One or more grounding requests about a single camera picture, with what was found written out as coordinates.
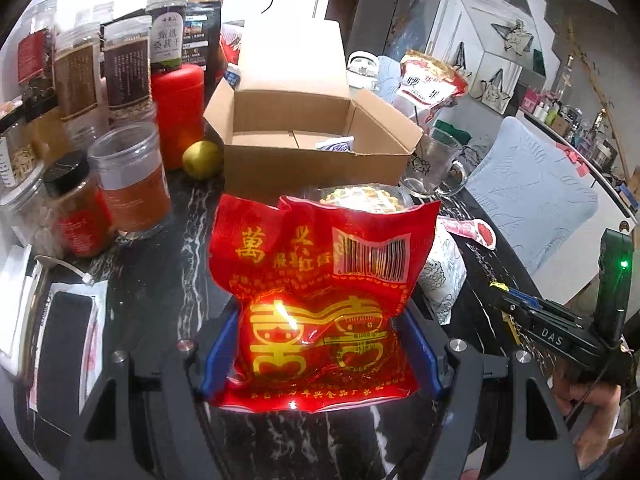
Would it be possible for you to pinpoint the light blue chair cushion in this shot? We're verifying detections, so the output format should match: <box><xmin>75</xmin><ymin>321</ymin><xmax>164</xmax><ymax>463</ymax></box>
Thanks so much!
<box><xmin>466</xmin><ymin>117</ymin><xmax>598</xmax><ymax>274</ymax></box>

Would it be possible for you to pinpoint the canvas tote bag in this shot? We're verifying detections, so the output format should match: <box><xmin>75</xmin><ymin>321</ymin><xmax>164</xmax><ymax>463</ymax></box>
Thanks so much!
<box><xmin>478</xmin><ymin>68</ymin><xmax>511</xmax><ymax>115</ymax></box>

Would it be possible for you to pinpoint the pink snack pouch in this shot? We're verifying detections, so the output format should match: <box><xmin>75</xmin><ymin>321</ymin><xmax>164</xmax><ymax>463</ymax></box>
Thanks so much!
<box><xmin>437</xmin><ymin>216</ymin><xmax>497</xmax><ymax>250</ymax></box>

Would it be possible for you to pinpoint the red gold snack packet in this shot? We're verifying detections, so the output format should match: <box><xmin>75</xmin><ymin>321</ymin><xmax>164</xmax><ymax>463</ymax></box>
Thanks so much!
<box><xmin>203</xmin><ymin>195</ymin><xmax>439</xmax><ymax>413</ymax></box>

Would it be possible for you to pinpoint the red cylinder can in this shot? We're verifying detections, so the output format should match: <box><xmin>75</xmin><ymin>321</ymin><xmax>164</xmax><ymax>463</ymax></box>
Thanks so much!
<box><xmin>151</xmin><ymin>64</ymin><xmax>205</xmax><ymax>171</ymax></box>

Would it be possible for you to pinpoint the brown tea jar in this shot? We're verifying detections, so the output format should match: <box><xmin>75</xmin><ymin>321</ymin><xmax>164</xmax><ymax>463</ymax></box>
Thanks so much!
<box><xmin>53</xmin><ymin>22</ymin><xmax>108</xmax><ymax>136</ymax></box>

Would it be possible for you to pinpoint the white kettle thermos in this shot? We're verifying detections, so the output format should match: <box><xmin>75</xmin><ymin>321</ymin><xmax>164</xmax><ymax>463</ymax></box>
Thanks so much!
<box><xmin>346</xmin><ymin>51</ymin><xmax>380</xmax><ymax>91</ymax></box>

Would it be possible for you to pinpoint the large red white snack bag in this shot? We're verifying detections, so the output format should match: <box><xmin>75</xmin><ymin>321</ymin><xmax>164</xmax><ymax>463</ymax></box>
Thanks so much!
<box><xmin>392</xmin><ymin>50</ymin><xmax>468</xmax><ymax>126</ymax></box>

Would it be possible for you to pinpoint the black lid spice jar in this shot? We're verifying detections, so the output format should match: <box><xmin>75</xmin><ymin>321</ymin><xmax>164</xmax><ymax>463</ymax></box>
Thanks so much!
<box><xmin>42</xmin><ymin>150</ymin><xmax>115</xmax><ymax>258</ymax></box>

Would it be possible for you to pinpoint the purple wrapped snack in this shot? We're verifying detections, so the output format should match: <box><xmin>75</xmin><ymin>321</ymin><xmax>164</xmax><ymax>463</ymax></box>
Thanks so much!
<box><xmin>314</xmin><ymin>136</ymin><xmax>354</xmax><ymax>152</ymax></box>

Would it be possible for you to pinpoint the open cardboard box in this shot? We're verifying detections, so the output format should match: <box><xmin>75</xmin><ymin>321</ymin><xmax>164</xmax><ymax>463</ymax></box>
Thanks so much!
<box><xmin>204</xmin><ymin>16</ymin><xmax>422</xmax><ymax>204</ymax></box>

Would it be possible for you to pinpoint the white refrigerator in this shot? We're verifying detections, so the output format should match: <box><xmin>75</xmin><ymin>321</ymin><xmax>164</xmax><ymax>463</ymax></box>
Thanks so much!
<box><xmin>221</xmin><ymin>0</ymin><xmax>329</xmax><ymax>23</ymax></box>

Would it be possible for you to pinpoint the clear jar orange content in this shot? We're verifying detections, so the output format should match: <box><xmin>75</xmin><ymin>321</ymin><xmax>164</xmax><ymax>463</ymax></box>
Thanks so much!
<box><xmin>88</xmin><ymin>122</ymin><xmax>171</xmax><ymax>240</ymax></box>

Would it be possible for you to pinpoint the dark tea jar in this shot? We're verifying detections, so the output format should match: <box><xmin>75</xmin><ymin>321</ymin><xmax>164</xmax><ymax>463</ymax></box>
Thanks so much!
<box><xmin>103</xmin><ymin>15</ymin><xmax>152</xmax><ymax>122</ymax></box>

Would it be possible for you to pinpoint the glass mug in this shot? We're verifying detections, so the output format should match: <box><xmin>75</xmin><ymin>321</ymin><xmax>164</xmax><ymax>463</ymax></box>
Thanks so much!
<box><xmin>399</xmin><ymin>127</ymin><xmax>469</xmax><ymax>200</ymax></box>

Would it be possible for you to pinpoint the person right hand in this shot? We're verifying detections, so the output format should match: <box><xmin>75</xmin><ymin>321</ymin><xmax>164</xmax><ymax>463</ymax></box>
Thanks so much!
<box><xmin>551</xmin><ymin>361</ymin><xmax>620</xmax><ymax>470</ymax></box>

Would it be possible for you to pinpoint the yellow green fruit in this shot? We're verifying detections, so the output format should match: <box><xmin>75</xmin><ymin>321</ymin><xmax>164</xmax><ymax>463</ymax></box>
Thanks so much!
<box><xmin>182</xmin><ymin>140</ymin><xmax>224</xmax><ymax>180</ymax></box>

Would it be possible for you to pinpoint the waffle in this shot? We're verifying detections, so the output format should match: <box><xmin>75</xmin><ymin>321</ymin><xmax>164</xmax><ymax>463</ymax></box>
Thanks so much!
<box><xmin>303</xmin><ymin>183</ymin><xmax>416</xmax><ymax>214</ymax></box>

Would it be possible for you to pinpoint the red label jar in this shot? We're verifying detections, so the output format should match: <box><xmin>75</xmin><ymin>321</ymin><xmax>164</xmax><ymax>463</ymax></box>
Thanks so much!
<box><xmin>16</xmin><ymin>0</ymin><xmax>58</xmax><ymax>107</ymax></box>

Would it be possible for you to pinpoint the black coffee bag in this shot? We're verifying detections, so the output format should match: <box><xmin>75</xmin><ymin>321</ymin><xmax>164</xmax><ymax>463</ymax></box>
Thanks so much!
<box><xmin>182</xmin><ymin>1</ymin><xmax>221</xmax><ymax>101</ymax></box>

